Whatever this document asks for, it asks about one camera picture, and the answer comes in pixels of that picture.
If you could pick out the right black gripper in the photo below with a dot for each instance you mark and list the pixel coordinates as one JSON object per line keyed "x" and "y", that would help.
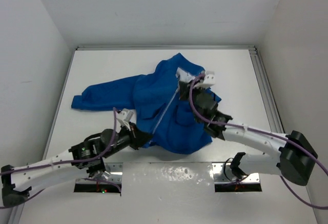
{"x": 183, "y": 95}

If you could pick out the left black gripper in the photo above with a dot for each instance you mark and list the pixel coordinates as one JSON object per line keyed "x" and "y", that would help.
{"x": 139, "y": 138}

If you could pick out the blue zip jacket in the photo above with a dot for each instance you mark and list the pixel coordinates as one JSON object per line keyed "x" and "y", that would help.
{"x": 155, "y": 98}

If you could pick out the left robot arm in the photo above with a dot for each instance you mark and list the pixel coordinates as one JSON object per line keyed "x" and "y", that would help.
{"x": 84, "y": 160}

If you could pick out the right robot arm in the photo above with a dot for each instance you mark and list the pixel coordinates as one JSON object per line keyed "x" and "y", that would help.
{"x": 288, "y": 155}

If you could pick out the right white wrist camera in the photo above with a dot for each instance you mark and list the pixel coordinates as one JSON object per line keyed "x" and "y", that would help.
{"x": 207, "y": 81}

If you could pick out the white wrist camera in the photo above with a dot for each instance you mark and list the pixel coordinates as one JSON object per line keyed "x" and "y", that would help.
{"x": 124, "y": 116}
{"x": 207, "y": 81}

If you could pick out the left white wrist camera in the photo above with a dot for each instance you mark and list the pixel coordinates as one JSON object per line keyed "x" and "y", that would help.
{"x": 124, "y": 116}

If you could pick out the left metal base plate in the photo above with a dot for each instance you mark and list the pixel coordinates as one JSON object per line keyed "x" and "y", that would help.
{"x": 112, "y": 173}

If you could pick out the metal base plate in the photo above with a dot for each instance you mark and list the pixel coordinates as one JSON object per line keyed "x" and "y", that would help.
{"x": 223, "y": 175}
{"x": 112, "y": 173}

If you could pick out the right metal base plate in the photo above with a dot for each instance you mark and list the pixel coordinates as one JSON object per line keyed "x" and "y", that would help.
{"x": 223, "y": 175}

